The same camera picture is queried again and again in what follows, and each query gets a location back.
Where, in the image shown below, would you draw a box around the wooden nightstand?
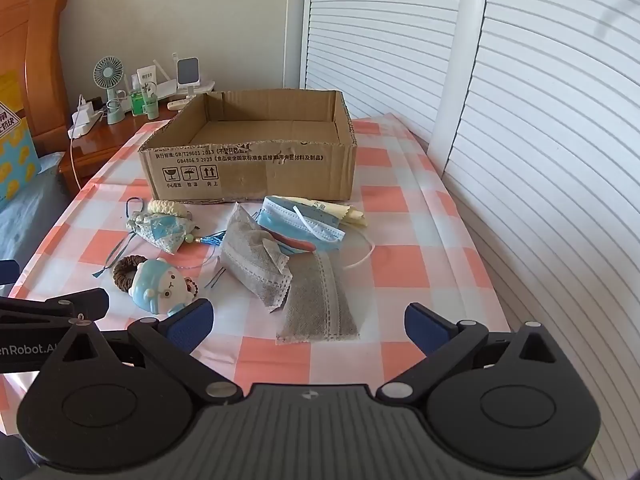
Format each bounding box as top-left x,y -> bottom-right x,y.
57,102 -> 178,195

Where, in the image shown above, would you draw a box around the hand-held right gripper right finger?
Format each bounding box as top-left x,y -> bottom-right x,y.
377,302 -> 576,406

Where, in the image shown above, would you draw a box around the white louvered wardrobe door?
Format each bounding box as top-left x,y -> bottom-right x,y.
427,0 -> 640,480
300,0 -> 493,143

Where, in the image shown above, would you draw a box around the white cable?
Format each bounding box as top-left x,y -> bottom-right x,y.
69,135 -> 86,192

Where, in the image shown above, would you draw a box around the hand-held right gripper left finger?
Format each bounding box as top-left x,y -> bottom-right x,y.
42,298 -> 240,407

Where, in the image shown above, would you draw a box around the cream crocheted ring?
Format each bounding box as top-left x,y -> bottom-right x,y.
146,199 -> 190,218

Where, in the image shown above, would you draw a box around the small white framed mirror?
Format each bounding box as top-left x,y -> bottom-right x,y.
172,52 -> 211,101

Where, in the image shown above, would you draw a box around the grey lace pouch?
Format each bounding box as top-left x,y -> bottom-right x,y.
275,252 -> 361,346

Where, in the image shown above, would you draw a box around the orange white checked tablecloth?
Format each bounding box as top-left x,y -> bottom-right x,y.
0,114 -> 513,436

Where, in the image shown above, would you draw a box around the brown hair scrunchie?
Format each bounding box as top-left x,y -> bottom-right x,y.
112,255 -> 149,293

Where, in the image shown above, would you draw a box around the grey face mask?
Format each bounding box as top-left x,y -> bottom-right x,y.
220,202 -> 293,311

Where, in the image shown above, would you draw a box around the brown cardboard box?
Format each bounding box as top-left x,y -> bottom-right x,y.
138,89 -> 357,206

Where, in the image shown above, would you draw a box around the wooden headboard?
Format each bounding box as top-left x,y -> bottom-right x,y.
0,0 -> 71,156

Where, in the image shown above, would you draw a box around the blue bear toy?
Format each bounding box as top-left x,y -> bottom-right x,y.
129,257 -> 201,317

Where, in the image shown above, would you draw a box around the mint green desk fan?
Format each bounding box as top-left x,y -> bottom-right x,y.
92,57 -> 126,126

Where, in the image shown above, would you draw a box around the blue bedding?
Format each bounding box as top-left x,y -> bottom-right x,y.
0,152 -> 68,288

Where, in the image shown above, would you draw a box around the white power strip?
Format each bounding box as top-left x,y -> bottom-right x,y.
67,94 -> 106,139

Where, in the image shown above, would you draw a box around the blue sachet with tassel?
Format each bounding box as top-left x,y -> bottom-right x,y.
92,196 -> 228,291

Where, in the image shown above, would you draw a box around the blue yellow printed bag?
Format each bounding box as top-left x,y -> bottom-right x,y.
0,72 -> 41,206

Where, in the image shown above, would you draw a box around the yellow lens cloth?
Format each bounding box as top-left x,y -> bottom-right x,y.
277,195 -> 368,228

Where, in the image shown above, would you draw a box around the blue face mask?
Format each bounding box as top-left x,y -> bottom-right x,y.
256,195 -> 347,257

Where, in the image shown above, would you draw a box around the white router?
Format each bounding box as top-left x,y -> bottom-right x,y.
150,57 -> 216,98

